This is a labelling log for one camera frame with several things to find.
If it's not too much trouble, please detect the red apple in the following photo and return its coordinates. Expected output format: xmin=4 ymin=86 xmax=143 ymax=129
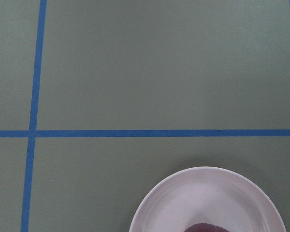
xmin=184 ymin=223 xmax=229 ymax=232

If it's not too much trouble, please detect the pink plate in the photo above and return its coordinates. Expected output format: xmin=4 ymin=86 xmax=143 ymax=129
xmin=130 ymin=167 xmax=286 ymax=232

